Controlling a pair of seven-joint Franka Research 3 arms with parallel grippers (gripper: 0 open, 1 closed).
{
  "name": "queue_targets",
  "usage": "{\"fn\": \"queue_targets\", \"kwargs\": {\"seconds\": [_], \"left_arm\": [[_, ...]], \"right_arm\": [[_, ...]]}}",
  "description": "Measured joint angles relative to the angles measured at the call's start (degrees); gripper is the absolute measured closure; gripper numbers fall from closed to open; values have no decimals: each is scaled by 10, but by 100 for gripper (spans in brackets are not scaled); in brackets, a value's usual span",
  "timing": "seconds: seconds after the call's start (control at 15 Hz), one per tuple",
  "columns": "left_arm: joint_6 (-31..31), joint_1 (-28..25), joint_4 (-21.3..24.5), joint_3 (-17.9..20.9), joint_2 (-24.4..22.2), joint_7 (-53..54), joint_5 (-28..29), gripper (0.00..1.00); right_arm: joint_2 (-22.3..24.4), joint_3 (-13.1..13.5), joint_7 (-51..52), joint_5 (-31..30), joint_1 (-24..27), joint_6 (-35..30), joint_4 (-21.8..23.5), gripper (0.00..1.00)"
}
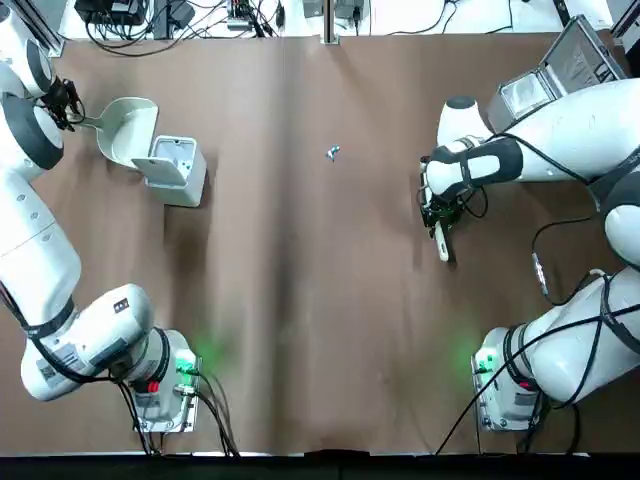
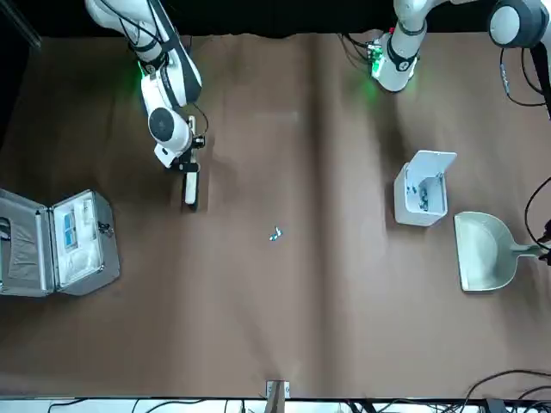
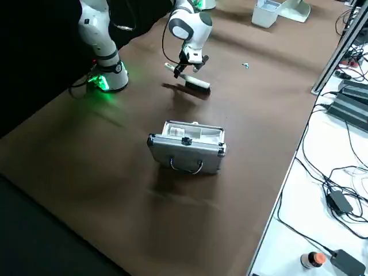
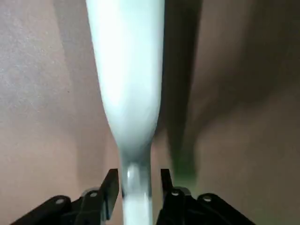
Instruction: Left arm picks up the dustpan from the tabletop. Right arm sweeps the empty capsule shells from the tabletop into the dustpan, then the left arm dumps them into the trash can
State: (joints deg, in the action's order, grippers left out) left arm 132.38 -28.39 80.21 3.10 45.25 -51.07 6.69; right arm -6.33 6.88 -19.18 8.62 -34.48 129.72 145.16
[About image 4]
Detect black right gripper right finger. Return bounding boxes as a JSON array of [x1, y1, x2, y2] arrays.
[[155, 168, 258, 225]]

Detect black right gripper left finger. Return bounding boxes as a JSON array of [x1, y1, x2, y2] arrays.
[[9, 168, 120, 225]]

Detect white hand brush black bristles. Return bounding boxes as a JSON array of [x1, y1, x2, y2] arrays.
[[85, 0, 166, 225]]

